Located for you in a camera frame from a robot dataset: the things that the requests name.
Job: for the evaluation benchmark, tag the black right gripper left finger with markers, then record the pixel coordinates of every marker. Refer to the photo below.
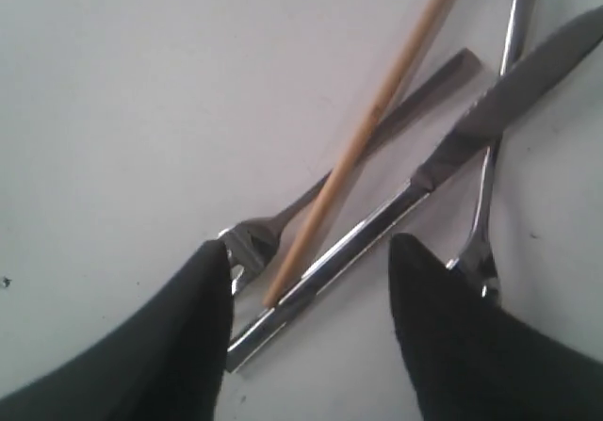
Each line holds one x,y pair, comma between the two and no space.
165,362

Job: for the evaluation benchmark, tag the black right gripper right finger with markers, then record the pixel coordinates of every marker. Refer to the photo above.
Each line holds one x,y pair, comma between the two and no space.
470,360

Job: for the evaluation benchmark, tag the wooden chopstick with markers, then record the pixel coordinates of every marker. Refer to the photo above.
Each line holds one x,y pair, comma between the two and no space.
415,43

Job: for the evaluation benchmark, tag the steel spoon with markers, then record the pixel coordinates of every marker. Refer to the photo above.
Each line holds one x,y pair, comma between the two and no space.
476,262

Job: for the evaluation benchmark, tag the steel fork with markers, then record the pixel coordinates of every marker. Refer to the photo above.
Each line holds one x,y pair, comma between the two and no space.
253,243

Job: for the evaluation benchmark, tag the steel table knife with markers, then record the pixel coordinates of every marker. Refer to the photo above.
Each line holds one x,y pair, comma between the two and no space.
508,100

